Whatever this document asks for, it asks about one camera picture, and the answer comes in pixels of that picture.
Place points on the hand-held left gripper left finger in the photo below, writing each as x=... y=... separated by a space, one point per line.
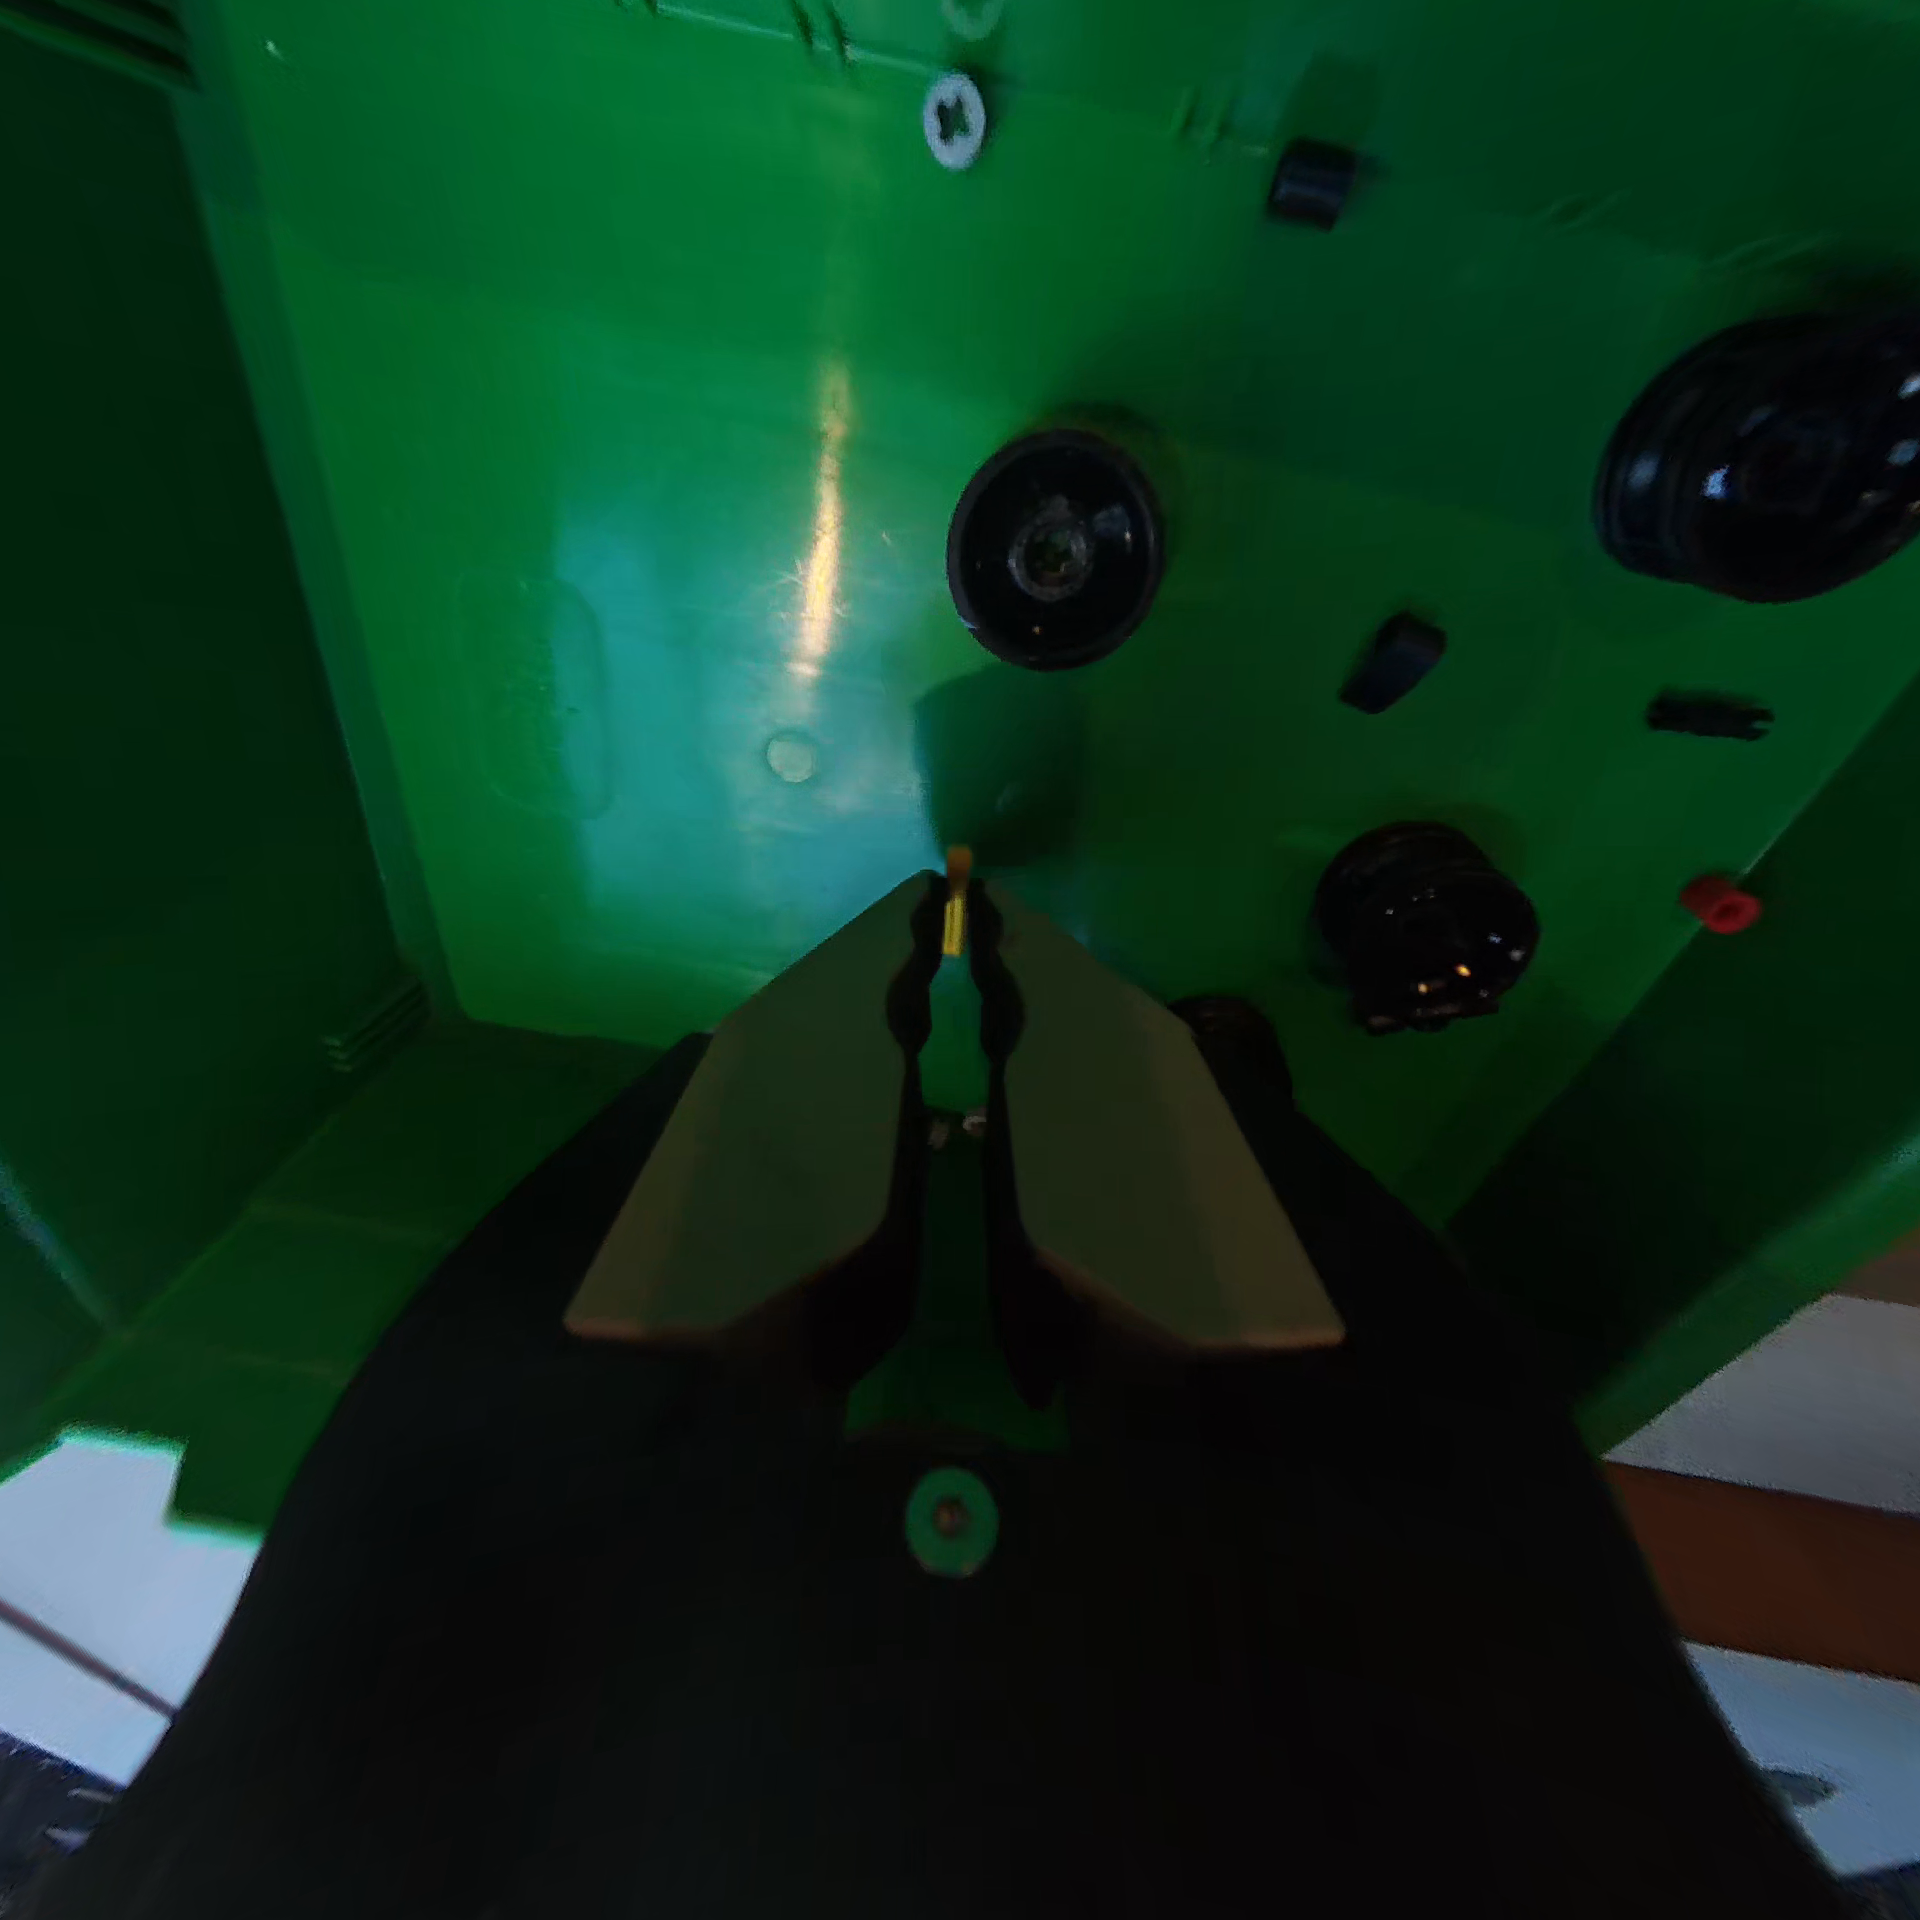
x=751 y=1171

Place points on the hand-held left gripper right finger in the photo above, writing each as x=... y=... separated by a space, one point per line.
x=1172 y=1186

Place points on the yellow axle piece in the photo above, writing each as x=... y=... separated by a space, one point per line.
x=956 y=902

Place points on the green plastic bin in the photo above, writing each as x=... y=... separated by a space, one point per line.
x=600 y=451

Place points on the grey desk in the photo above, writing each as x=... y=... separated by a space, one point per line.
x=91 y=1575

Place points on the black toy wheel rim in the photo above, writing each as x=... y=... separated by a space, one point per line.
x=1651 y=494
x=1424 y=902
x=990 y=599
x=1237 y=1037

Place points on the small black curved piece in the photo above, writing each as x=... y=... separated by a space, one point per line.
x=1395 y=662

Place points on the small red bush piece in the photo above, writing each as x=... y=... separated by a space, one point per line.
x=1710 y=902

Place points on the small black bush piece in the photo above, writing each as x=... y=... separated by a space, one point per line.
x=1314 y=188

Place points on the small white gear piece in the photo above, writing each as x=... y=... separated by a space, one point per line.
x=962 y=150

